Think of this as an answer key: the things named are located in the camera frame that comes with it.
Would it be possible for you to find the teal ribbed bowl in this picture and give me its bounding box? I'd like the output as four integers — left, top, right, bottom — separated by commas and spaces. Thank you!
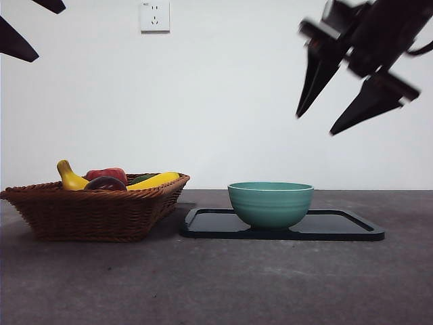
227, 181, 315, 232

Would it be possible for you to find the dark purple plum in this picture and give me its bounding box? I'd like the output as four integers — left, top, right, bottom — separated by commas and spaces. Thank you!
83, 176, 127, 192

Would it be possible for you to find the yellow banana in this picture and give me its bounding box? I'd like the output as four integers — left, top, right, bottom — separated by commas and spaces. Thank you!
56, 159, 181, 192

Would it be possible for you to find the red apple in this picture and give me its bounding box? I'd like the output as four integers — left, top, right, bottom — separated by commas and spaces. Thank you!
84, 167, 129, 187

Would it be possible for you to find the dark rectangular tray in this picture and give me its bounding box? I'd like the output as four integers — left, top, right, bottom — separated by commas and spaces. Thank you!
179, 208, 386, 242

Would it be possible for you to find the brown wicker basket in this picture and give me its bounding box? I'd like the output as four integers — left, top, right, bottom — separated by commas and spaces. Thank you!
0, 173, 191, 243

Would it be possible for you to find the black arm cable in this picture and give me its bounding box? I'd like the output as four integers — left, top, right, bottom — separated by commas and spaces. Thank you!
405, 42, 433, 58

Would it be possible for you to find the white wall socket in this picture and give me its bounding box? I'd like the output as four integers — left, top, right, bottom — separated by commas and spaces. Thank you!
140, 1, 170, 34

